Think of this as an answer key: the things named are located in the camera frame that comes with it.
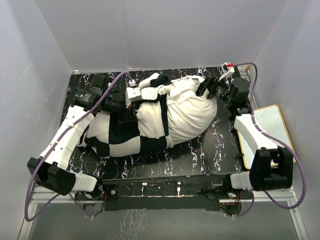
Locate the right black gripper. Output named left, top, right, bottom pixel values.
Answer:
left=187, top=74, right=233, bottom=106

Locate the white pillow insert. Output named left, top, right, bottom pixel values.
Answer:
left=136, top=73, right=218, bottom=148

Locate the black white checkered pillowcase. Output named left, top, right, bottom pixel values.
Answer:
left=77, top=86, right=171, bottom=158

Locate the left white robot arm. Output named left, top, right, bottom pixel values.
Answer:
left=27, top=71, right=130, bottom=200

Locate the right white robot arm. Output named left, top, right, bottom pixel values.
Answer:
left=196, top=75, right=294, bottom=199

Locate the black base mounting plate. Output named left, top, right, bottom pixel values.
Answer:
left=75, top=174, right=252, bottom=211

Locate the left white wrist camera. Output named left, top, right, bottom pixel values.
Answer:
left=125, top=80, right=142, bottom=103

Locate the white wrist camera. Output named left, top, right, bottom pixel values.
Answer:
left=125, top=80, right=142, bottom=103
left=219, top=62, right=235, bottom=81

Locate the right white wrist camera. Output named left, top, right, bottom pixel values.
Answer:
left=219, top=62, right=235, bottom=81

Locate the whiteboard with orange frame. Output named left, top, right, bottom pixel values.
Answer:
left=237, top=104, right=294, bottom=170

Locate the aluminium frame rail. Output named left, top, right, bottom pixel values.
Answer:
left=28, top=178, right=308, bottom=240

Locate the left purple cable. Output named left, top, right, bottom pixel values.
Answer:
left=24, top=71, right=135, bottom=223

